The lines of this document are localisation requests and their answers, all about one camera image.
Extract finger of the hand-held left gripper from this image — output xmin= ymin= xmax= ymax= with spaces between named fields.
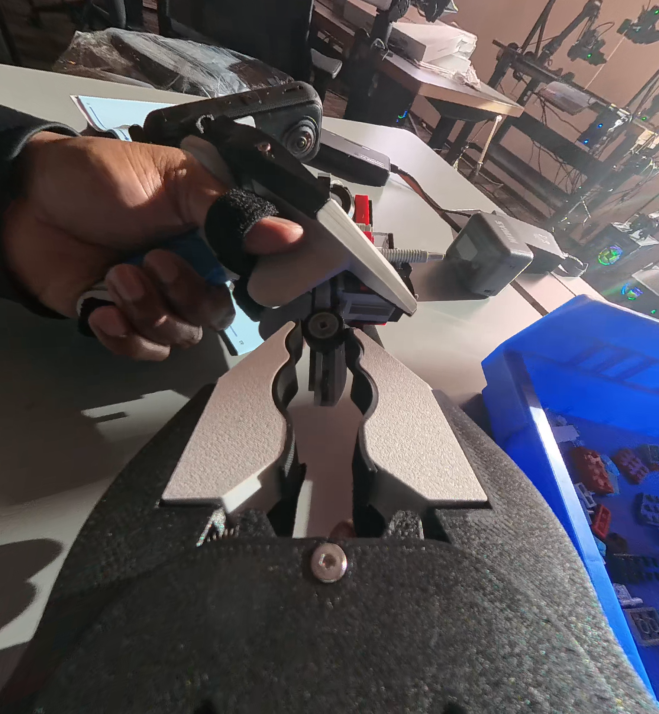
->
xmin=246 ymin=198 xmax=419 ymax=316

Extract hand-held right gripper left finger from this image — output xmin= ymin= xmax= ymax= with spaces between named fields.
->
xmin=161 ymin=321 xmax=308 ymax=539

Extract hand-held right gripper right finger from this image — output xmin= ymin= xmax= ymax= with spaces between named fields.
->
xmin=343 ymin=329 xmax=489 ymax=539

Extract grey red toy brick truck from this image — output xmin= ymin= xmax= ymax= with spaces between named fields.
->
xmin=301 ymin=173 xmax=446 ymax=411

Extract person's left hand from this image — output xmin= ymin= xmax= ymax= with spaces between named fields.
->
xmin=3 ymin=131 xmax=305 ymax=360

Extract black power bank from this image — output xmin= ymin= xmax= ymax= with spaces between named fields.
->
xmin=307 ymin=131 xmax=391 ymax=187

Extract plastic-wrapped black bundle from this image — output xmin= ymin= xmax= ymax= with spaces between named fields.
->
xmin=53 ymin=28 xmax=308 ymax=104

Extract black office chair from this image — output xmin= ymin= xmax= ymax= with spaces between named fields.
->
xmin=156 ymin=0 xmax=344 ymax=101

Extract light blue instruction booklet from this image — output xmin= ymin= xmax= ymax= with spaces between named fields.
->
xmin=70 ymin=95 xmax=266 ymax=358

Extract blue plastic bin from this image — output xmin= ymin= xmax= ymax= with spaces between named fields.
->
xmin=481 ymin=295 xmax=659 ymax=714

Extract brown wooden table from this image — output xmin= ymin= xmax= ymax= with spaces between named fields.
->
xmin=313 ymin=0 xmax=525 ymax=168

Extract white flat box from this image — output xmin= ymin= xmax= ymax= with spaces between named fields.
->
xmin=391 ymin=20 xmax=478 ymax=63

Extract black power adapter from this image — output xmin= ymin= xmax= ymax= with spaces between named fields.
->
xmin=521 ymin=226 xmax=572 ymax=274

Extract pile of loose toy bricks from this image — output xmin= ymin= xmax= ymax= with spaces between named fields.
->
xmin=547 ymin=413 xmax=659 ymax=714

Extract black computer case lit fan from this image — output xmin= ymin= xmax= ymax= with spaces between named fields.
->
xmin=591 ymin=223 xmax=659 ymax=274

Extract red black cable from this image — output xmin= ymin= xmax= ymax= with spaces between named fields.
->
xmin=388 ymin=163 xmax=478 ymax=231

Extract grey action camera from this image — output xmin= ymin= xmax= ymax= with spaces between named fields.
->
xmin=445 ymin=212 xmax=535 ymax=298

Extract black metal frame rig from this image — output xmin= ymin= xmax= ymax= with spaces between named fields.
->
xmin=488 ymin=0 xmax=659 ymax=235

